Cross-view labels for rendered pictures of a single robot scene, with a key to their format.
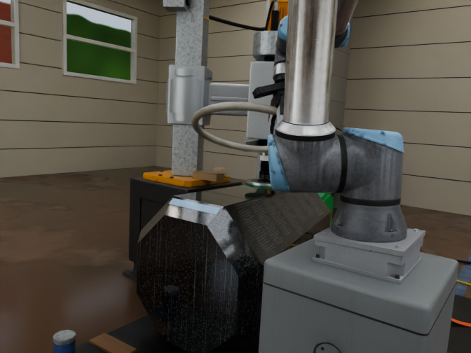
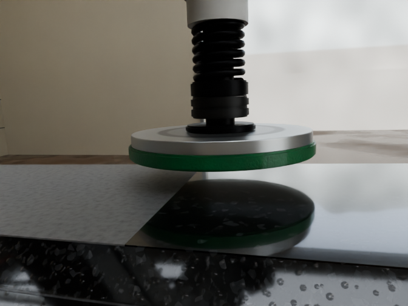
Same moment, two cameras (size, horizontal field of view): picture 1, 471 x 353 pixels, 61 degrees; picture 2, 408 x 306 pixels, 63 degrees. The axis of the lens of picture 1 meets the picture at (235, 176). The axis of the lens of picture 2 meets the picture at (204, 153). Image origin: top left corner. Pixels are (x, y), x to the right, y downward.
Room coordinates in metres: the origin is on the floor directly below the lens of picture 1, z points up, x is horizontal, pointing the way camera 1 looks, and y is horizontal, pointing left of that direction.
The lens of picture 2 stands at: (2.49, 0.19, 0.90)
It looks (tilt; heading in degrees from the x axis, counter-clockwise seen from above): 9 degrees down; 247
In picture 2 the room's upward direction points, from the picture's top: 2 degrees counter-clockwise
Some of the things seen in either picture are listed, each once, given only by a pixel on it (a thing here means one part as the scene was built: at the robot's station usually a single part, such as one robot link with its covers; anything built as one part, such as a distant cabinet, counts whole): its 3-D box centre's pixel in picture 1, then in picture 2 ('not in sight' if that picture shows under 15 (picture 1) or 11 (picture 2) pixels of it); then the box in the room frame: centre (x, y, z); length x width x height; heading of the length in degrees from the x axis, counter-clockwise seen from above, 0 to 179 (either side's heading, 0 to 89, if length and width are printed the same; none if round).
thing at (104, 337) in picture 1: (112, 345); not in sight; (1.92, 0.58, 0.02); 0.25 x 0.10 x 0.01; 57
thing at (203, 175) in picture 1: (208, 176); not in sight; (2.80, 0.19, 0.81); 0.20 x 0.10 x 0.05; 61
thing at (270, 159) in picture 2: (264, 182); (220, 138); (2.31, -0.17, 0.85); 0.22 x 0.22 x 0.04
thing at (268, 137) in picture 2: (264, 182); (220, 135); (2.31, -0.17, 0.86); 0.21 x 0.21 x 0.01
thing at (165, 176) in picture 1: (187, 176); not in sight; (2.99, 0.36, 0.76); 0.49 x 0.49 x 0.05; 53
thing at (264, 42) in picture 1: (278, 59); not in sight; (2.65, -0.23, 1.60); 0.96 x 0.25 x 0.17; 170
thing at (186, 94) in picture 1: (217, 99); not in sight; (2.98, 0.16, 1.34); 0.74 x 0.34 x 0.25; 87
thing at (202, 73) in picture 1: (190, 96); not in sight; (2.99, 0.36, 1.36); 0.35 x 0.35 x 0.41
